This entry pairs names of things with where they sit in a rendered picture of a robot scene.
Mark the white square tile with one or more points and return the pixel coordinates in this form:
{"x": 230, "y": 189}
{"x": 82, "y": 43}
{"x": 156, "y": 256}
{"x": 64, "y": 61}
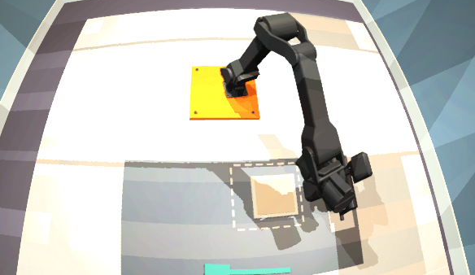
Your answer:
{"x": 274, "y": 196}

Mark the teal flat trowel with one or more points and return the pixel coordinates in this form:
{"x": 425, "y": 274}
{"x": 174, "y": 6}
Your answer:
{"x": 224, "y": 269}

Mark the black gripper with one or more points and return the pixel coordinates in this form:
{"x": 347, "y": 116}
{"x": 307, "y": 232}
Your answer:
{"x": 359, "y": 168}

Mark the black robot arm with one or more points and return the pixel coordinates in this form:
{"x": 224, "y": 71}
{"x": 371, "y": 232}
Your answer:
{"x": 319, "y": 139}

